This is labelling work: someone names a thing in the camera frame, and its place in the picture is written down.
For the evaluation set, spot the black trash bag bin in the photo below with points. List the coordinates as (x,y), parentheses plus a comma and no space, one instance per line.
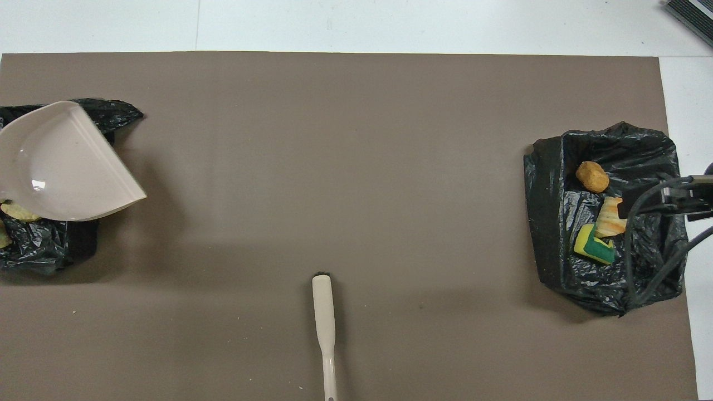
(39,250)
(548,223)

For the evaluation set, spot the yellow green sponge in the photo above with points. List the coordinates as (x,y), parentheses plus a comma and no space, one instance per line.
(597,250)

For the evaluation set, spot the grey ridged object corner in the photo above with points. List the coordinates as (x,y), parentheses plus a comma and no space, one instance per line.
(695,16)

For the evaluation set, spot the brown round bread piece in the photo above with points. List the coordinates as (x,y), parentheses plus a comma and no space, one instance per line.
(592,176)

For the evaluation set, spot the yellow crisp piece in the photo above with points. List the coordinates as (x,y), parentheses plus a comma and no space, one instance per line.
(3,235)
(18,212)

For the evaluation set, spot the white plastic dustpan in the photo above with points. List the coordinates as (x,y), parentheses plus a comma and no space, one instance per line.
(67,167)

